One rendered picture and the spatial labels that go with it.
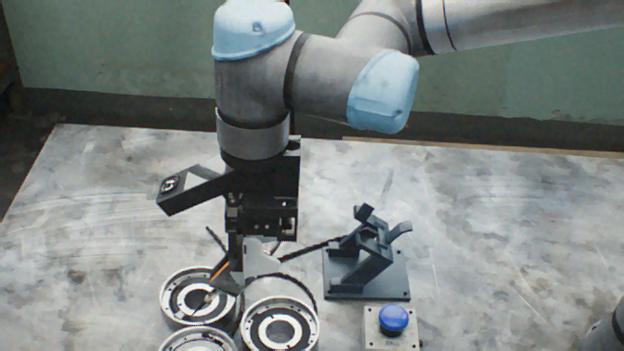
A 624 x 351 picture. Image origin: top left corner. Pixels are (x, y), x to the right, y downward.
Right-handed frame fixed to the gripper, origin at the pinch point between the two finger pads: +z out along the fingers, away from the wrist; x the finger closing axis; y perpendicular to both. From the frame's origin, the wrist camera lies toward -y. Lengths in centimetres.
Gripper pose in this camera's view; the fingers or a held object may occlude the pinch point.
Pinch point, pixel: (237, 268)
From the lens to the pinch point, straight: 84.5
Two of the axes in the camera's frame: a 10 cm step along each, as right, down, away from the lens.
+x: -0.1, -6.5, 7.6
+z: -0.5, 7.6, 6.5
